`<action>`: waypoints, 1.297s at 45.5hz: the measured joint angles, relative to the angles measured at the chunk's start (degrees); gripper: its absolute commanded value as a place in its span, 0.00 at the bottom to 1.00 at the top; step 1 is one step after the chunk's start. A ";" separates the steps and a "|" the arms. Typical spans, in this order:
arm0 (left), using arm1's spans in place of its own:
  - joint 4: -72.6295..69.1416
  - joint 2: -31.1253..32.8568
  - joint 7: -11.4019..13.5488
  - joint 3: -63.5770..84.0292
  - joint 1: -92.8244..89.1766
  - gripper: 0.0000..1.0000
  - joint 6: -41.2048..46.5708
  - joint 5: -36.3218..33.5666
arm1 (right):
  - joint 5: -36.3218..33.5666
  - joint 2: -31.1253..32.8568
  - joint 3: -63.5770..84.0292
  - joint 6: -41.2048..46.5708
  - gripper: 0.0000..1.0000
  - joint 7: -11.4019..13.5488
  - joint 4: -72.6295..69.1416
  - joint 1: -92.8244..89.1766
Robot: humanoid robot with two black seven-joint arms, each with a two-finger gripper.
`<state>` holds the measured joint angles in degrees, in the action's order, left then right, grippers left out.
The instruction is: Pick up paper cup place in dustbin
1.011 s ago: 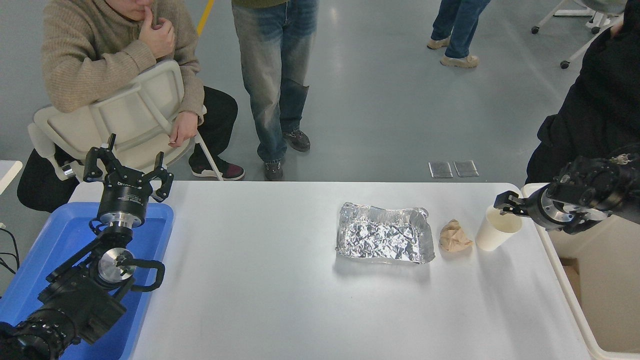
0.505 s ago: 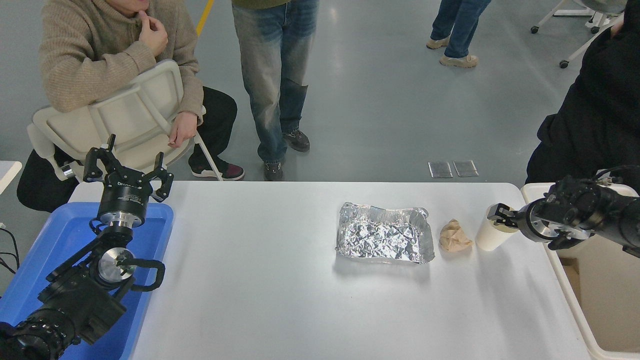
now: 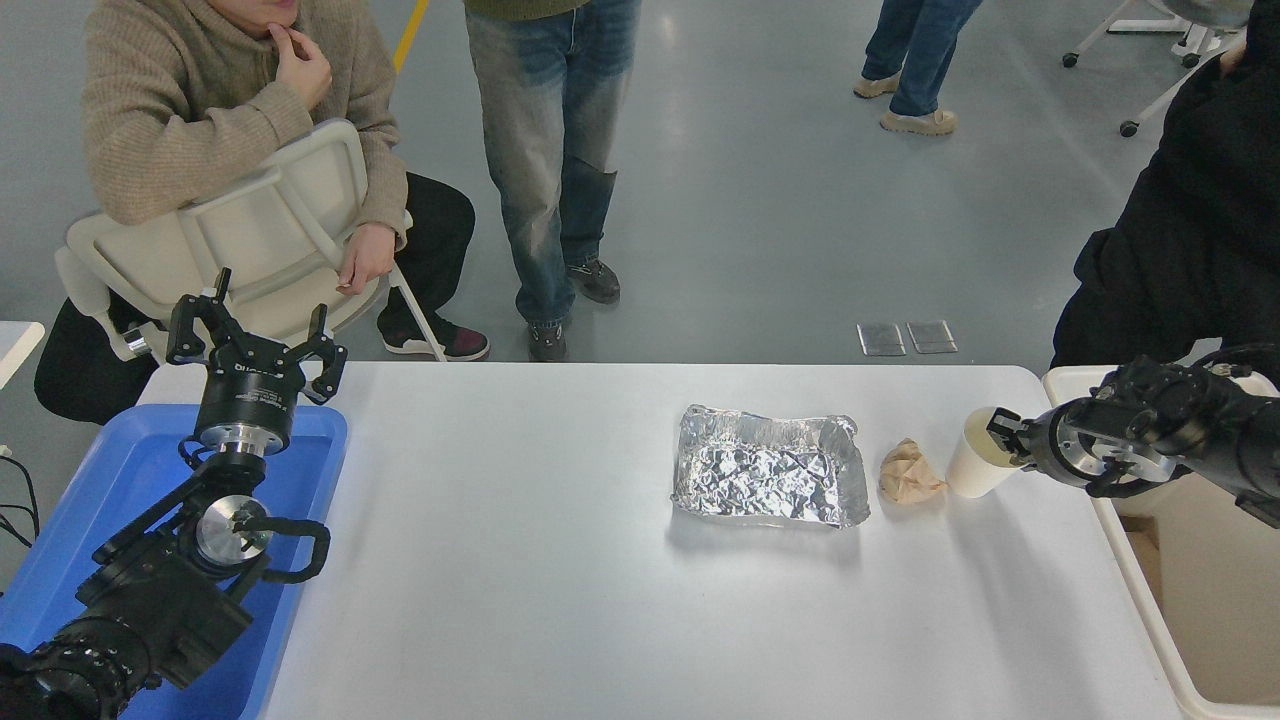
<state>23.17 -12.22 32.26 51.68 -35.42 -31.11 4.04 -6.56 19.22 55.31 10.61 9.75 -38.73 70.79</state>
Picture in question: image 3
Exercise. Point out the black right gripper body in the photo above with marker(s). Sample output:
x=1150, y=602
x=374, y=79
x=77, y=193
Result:
x=1048, y=445

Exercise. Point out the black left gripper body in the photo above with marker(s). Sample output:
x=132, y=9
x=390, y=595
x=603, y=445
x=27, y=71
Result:
x=248, y=395

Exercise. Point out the white paper cup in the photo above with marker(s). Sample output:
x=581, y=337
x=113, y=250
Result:
x=970, y=468

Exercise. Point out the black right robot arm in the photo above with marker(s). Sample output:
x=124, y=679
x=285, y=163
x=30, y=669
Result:
x=1230, y=440

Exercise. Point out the seated person's left hand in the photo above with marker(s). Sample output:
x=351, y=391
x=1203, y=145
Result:
x=365, y=258

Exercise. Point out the seated person's right hand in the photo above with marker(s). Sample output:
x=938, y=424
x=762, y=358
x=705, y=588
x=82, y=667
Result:
x=305, y=70

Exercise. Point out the crumpled tan paper ball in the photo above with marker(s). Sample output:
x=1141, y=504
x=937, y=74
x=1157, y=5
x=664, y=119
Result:
x=908, y=473

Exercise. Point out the white plastic chair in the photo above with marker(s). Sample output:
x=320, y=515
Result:
x=250, y=230

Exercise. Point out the metal floor plate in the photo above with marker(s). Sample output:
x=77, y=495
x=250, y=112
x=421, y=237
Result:
x=881, y=339
x=931, y=337

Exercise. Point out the blue plastic tray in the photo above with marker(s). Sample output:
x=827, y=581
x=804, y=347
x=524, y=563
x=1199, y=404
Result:
x=130, y=470

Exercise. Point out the seated person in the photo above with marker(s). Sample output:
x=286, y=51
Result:
x=180, y=100

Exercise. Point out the large pale bin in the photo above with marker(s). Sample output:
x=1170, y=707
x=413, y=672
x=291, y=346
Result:
x=1200, y=640

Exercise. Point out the crumpled foil tray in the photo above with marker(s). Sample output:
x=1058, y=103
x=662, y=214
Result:
x=765, y=470

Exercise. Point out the person beside bin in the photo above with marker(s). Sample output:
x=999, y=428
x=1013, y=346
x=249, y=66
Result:
x=1200, y=230

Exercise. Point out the standing person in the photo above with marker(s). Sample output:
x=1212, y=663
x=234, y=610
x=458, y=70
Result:
x=550, y=150

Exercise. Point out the walking person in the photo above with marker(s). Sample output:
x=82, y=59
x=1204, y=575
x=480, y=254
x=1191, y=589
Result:
x=925, y=50

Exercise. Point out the white office chair base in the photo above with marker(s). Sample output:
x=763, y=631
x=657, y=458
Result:
x=1190, y=45

